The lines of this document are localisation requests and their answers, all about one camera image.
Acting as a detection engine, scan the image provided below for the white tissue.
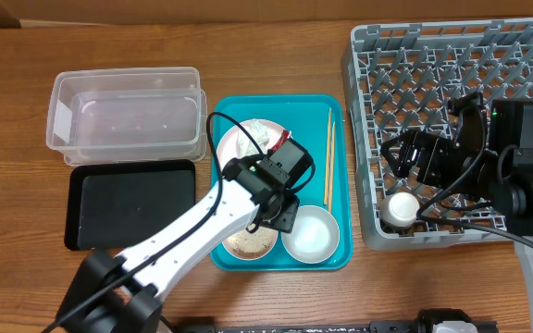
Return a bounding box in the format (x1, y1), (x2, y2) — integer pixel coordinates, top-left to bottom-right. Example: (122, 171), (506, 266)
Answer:
(236, 119), (270, 157)

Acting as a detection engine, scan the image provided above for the red snack wrapper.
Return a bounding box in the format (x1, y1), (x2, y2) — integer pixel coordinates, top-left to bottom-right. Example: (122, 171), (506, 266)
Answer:
(271, 130), (291, 151)

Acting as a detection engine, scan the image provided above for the white cup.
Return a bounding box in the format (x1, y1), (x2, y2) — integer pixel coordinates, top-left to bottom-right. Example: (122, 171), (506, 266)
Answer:
(379, 192), (420, 229)

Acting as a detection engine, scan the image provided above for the pile of rice grains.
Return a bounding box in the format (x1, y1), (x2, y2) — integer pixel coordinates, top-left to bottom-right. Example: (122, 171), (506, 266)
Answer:
(226, 226), (275, 258)

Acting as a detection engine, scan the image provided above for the pink bowl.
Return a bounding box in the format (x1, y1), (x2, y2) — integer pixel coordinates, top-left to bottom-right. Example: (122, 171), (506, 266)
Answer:
(221, 221), (279, 262)

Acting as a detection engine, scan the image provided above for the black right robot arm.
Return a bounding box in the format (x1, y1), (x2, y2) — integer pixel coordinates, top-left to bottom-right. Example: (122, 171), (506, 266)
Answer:
(380, 92), (533, 330)

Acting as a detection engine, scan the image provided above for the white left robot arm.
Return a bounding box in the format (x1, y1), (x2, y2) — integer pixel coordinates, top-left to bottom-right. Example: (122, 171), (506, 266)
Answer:
(47, 139), (316, 332)

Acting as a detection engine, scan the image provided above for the grey dishwasher rack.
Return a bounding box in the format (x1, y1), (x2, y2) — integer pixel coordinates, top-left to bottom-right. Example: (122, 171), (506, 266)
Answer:
(341, 18), (533, 251)

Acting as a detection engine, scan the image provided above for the clear plastic waste bin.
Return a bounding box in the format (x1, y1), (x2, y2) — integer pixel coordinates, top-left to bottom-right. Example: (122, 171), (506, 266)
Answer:
(46, 67), (207, 166)

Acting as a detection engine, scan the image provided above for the pink round plate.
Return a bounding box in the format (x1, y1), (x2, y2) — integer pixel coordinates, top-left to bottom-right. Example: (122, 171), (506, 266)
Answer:
(217, 118), (285, 168)

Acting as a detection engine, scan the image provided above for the wooden chopstick left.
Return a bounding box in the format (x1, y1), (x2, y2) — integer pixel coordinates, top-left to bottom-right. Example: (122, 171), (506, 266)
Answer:
(324, 108), (331, 206)

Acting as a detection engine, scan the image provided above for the wooden chopstick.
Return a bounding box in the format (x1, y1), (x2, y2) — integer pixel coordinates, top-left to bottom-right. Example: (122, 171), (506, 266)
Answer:
(327, 123), (336, 214)
(324, 108), (331, 206)

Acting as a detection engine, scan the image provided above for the teal plastic serving tray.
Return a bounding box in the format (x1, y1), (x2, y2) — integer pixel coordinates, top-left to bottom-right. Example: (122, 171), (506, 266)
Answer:
(210, 94), (353, 272)

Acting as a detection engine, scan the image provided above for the wooden chopstick right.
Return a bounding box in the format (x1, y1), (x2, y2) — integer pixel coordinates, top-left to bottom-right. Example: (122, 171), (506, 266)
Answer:
(327, 123), (336, 214)

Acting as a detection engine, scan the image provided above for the grey bowl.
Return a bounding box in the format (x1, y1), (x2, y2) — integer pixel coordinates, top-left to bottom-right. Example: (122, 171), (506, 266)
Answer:
(281, 205), (340, 265)

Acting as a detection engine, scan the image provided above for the black rectangular tray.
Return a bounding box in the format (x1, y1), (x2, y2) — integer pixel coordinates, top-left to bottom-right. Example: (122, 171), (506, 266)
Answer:
(64, 160), (196, 251)

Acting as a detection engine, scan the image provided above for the black rail at table edge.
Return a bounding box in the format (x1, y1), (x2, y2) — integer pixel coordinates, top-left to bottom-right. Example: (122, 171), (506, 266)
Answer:
(176, 308), (499, 333)

